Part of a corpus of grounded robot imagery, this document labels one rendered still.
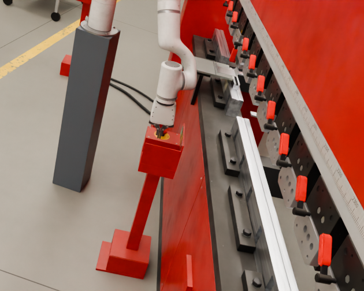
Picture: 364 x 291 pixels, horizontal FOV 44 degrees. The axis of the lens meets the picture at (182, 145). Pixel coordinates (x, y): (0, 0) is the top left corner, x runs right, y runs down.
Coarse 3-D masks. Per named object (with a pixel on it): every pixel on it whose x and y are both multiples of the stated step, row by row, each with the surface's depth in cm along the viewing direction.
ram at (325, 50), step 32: (256, 0) 203; (288, 0) 158; (320, 0) 130; (352, 0) 110; (256, 32) 191; (288, 32) 150; (320, 32) 125; (352, 32) 106; (288, 64) 144; (320, 64) 120; (352, 64) 103; (288, 96) 137; (320, 96) 116; (352, 96) 99; (320, 128) 111; (352, 128) 96; (320, 160) 108; (352, 160) 94; (352, 224) 88
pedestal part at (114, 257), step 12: (120, 240) 234; (144, 240) 239; (108, 252) 240; (120, 252) 227; (132, 252) 230; (144, 252) 232; (96, 264) 231; (108, 264) 227; (120, 264) 227; (132, 264) 227; (144, 264) 226; (132, 276) 231
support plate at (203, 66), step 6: (198, 60) 233; (204, 60) 235; (198, 66) 225; (204, 66) 227; (210, 66) 230; (222, 66) 234; (228, 66) 237; (204, 72) 222; (210, 72) 223; (216, 72) 225; (222, 78) 223; (228, 78) 223
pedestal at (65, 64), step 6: (78, 0) 363; (84, 0) 363; (90, 0) 363; (84, 6) 372; (90, 6) 377; (84, 12) 375; (84, 18) 378; (66, 54) 407; (66, 60) 397; (66, 66) 393; (60, 72) 396; (66, 72) 396
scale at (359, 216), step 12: (252, 12) 204; (264, 36) 177; (276, 60) 156; (288, 84) 140; (300, 96) 128; (300, 108) 126; (312, 120) 117; (312, 132) 115; (324, 144) 107; (324, 156) 106; (336, 168) 99; (336, 180) 98; (348, 192) 92; (348, 204) 91; (360, 216) 86; (360, 228) 86
